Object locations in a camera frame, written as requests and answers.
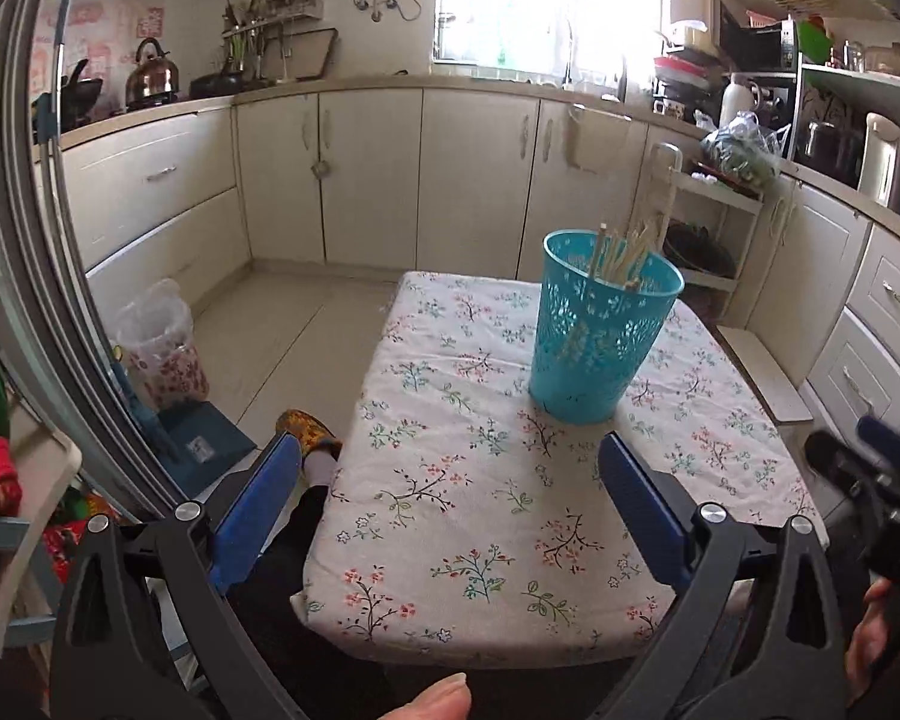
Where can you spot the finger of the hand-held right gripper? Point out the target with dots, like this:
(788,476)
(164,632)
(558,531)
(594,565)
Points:
(847,472)
(885,439)

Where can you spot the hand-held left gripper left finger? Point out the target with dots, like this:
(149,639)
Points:
(259,510)

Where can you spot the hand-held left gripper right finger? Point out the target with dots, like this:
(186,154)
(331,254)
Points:
(645,510)

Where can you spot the teal perforated plastic basket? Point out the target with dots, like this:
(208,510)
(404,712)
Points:
(577,375)

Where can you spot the bundle of wooden chopsticks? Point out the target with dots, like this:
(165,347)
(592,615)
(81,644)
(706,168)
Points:
(597,255)

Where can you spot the person's right hand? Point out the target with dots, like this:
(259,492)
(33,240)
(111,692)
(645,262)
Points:
(870,645)

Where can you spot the person's left hand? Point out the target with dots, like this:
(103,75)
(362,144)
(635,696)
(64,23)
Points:
(427,699)

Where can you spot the blue dustpan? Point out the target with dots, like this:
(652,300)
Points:
(202,442)

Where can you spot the yellow patterned slipper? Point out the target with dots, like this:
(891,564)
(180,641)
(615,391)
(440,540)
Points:
(307,431)

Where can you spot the low wooden bench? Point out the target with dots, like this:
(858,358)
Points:
(769,379)

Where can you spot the cream drawer cabinet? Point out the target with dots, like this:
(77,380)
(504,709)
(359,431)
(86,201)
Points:
(855,315)
(157,195)

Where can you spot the floral trash bin with bag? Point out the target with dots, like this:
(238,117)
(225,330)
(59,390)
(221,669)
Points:
(161,360)

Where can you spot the floral tablecloth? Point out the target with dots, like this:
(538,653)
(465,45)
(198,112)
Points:
(457,465)

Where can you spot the white and blue shelf rack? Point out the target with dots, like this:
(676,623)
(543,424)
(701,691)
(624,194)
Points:
(37,480)

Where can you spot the white electric jug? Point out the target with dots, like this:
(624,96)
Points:
(881,161)

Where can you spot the white trolley cart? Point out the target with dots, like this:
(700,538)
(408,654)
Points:
(712,202)

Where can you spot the steel pot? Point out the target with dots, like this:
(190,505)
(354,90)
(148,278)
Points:
(829,150)

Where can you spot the plastic bag of greens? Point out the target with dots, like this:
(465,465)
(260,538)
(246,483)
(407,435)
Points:
(742,150)

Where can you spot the white metal shelf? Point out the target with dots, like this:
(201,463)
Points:
(855,75)

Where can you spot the cream door cabinet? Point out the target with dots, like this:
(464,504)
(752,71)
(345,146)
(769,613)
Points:
(420,180)

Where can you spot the white thermos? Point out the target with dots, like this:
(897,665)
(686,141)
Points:
(736,101)

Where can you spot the green plastic board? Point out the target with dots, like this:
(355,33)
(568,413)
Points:
(814,41)

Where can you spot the dish rack with bowls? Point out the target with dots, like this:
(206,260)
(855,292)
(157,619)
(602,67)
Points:
(682,67)

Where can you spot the black microwave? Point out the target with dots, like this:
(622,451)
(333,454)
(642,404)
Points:
(750,37)

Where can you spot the black frying pan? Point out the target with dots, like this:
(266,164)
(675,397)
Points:
(221,82)

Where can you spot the steel kettle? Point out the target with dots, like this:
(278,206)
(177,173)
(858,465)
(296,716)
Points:
(151,75)

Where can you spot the black wok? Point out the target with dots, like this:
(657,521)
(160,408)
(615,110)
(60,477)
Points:
(71,94)

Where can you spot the black framed tray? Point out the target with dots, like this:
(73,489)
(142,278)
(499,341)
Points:
(330,52)

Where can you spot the bright window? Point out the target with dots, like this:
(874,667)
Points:
(547,0)

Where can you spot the grey sliding door frame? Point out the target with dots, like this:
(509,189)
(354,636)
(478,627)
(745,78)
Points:
(37,277)

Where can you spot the wall utensil rack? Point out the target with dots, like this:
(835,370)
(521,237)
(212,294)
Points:
(262,22)

